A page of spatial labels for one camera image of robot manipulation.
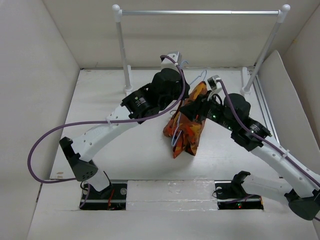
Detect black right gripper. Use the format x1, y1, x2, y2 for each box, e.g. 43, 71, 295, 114
179, 89, 237, 131

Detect orange camouflage trousers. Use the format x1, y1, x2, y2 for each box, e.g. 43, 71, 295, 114
161, 81, 209, 159

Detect blue wire hanger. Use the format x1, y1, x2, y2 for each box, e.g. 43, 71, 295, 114
171, 69, 208, 147

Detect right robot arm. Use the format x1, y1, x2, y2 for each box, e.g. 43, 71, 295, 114
180, 93, 320, 221

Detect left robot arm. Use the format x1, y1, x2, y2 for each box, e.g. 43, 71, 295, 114
59, 68, 190, 199

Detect white clothes rack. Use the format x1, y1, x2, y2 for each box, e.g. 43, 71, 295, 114
112, 4, 291, 95

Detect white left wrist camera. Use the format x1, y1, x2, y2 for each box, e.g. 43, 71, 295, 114
160, 51, 182, 72

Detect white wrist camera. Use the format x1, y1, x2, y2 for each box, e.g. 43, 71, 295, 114
160, 51, 182, 72
207, 75, 222, 101

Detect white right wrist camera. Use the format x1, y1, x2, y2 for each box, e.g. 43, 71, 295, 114
207, 75, 222, 101

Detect aluminium side rail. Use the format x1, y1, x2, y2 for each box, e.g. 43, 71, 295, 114
252, 76, 279, 142

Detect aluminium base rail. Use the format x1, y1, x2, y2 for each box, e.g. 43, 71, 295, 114
79, 180, 264, 212

